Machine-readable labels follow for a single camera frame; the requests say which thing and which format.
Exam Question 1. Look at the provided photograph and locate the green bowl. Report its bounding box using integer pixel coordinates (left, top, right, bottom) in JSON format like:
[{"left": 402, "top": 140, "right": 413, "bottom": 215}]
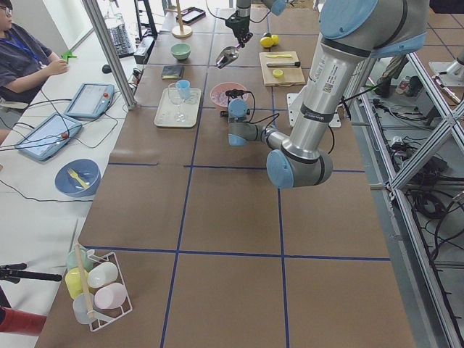
[{"left": 170, "top": 43, "right": 191, "bottom": 61}]

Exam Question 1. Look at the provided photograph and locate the pink bowl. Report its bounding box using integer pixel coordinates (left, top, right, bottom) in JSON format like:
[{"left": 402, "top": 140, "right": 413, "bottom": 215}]
[{"left": 210, "top": 82, "right": 247, "bottom": 111}]

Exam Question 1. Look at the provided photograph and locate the white wire cup rack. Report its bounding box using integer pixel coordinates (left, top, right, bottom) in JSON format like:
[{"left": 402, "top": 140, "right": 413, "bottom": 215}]
[{"left": 72, "top": 244, "right": 133, "bottom": 332}]

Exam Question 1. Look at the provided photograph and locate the wooden mug tree stand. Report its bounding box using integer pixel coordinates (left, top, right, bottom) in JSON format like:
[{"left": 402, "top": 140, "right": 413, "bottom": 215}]
[{"left": 171, "top": 0, "right": 193, "bottom": 39}]

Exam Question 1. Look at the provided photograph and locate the seated person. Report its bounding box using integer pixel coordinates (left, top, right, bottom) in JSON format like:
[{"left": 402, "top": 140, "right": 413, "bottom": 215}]
[{"left": 0, "top": 0, "right": 70, "bottom": 144}]

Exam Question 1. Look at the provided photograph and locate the white cup in rack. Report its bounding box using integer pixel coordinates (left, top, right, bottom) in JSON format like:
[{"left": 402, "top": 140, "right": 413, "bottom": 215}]
[{"left": 87, "top": 262, "right": 119, "bottom": 289}]

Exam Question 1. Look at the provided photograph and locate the red fire extinguisher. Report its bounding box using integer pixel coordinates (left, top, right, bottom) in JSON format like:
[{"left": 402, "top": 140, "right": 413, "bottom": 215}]
[{"left": 0, "top": 307, "right": 47, "bottom": 336}]

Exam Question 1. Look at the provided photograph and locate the clear ice cubes pile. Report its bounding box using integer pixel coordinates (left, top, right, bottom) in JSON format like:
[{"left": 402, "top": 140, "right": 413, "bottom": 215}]
[{"left": 210, "top": 85, "right": 230, "bottom": 107}]

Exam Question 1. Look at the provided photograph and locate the black keyboard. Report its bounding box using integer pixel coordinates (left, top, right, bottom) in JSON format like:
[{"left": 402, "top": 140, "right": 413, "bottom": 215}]
[{"left": 107, "top": 24, "right": 135, "bottom": 58}]

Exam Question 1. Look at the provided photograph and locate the far teach pendant tablet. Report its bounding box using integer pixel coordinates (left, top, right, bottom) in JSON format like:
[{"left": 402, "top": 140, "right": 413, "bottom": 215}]
[{"left": 64, "top": 83, "right": 115, "bottom": 120}]

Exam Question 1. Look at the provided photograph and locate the wooden cutting board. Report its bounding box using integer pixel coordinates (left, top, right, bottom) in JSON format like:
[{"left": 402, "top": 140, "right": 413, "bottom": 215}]
[{"left": 259, "top": 51, "right": 306, "bottom": 86}]

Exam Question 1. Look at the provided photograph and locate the cream bear tray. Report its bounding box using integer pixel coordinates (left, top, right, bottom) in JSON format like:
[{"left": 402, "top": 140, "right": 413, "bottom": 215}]
[{"left": 154, "top": 88, "right": 202, "bottom": 128}]

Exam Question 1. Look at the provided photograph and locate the near teach pendant tablet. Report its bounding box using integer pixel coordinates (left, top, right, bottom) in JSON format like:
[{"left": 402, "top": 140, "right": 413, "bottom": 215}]
[{"left": 14, "top": 112, "right": 83, "bottom": 161}]

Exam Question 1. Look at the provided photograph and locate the black tripod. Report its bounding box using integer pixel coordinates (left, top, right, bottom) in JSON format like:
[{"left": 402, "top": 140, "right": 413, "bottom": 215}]
[{"left": 0, "top": 262, "right": 63, "bottom": 309}]

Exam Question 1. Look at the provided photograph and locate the lemon half slice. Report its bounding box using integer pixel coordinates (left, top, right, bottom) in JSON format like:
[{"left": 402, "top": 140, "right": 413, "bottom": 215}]
[{"left": 272, "top": 69, "right": 284, "bottom": 78}]

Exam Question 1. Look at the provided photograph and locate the yellow plastic fork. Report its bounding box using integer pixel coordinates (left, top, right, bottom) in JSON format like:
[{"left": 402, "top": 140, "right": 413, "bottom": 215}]
[{"left": 67, "top": 167, "right": 88, "bottom": 189}]

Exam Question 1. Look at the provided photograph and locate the pink cup in rack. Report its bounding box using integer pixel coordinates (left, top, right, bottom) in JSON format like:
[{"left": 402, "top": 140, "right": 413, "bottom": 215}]
[{"left": 94, "top": 283, "right": 128, "bottom": 310}]

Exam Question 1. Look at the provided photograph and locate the clear cup in rack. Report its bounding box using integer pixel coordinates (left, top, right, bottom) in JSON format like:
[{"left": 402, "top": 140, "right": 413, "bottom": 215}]
[{"left": 72, "top": 293, "right": 96, "bottom": 324}]

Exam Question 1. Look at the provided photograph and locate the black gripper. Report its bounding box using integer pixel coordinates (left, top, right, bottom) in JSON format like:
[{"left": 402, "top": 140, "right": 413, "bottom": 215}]
[
  {"left": 225, "top": 14, "right": 253, "bottom": 48},
  {"left": 225, "top": 88, "right": 249, "bottom": 104}
]

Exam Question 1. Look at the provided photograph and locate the dark tray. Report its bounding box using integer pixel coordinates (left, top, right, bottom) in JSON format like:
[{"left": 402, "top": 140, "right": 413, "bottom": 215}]
[{"left": 181, "top": 7, "right": 206, "bottom": 25}]

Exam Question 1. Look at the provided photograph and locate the metal ice scoop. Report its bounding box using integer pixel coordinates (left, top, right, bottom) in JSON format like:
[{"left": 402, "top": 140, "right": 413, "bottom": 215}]
[{"left": 215, "top": 44, "right": 243, "bottom": 69}]

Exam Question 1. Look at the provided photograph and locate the teach pendant tablet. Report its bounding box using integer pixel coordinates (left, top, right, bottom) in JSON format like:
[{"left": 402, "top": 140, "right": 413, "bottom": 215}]
[
  {"left": 14, "top": 112, "right": 83, "bottom": 161},
  {"left": 64, "top": 83, "right": 115, "bottom": 120}
]

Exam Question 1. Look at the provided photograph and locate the aluminium frame post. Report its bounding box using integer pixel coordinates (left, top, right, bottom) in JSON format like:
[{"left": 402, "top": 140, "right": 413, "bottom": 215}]
[{"left": 83, "top": 0, "right": 136, "bottom": 110}]

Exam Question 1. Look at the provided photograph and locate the yellow cup in rack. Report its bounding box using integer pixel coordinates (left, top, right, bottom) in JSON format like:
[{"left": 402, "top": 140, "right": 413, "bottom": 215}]
[{"left": 65, "top": 268, "right": 83, "bottom": 299}]

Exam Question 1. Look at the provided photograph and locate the green cup in rack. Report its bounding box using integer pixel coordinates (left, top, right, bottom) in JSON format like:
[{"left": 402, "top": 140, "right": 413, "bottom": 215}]
[{"left": 66, "top": 246, "right": 94, "bottom": 272}]

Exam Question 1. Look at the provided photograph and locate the yellow plastic knife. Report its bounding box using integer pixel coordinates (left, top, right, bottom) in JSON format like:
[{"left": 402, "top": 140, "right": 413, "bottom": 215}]
[{"left": 265, "top": 54, "right": 293, "bottom": 59}]

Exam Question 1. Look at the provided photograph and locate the grey folded cloth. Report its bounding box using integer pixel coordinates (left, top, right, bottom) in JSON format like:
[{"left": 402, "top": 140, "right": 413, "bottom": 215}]
[{"left": 161, "top": 65, "right": 184, "bottom": 80}]

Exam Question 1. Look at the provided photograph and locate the light blue cup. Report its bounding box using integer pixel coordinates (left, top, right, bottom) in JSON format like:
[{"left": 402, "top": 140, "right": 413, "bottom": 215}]
[{"left": 175, "top": 80, "right": 191, "bottom": 101}]

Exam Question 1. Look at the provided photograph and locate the whole yellow lemon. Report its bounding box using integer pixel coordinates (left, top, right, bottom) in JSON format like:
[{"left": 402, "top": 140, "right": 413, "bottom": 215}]
[{"left": 260, "top": 36, "right": 274, "bottom": 49}]

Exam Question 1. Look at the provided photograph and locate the clear wine glass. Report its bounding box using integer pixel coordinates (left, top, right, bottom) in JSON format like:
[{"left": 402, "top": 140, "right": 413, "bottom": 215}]
[{"left": 167, "top": 83, "right": 186, "bottom": 123}]

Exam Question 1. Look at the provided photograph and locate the blue bowl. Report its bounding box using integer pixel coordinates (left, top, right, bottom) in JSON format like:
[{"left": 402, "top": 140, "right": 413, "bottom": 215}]
[{"left": 54, "top": 159, "right": 101, "bottom": 198}]

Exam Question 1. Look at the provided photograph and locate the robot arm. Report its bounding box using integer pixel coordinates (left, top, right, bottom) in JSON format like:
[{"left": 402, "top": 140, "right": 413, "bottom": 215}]
[
  {"left": 225, "top": 0, "right": 287, "bottom": 49},
  {"left": 264, "top": 0, "right": 429, "bottom": 189}
]

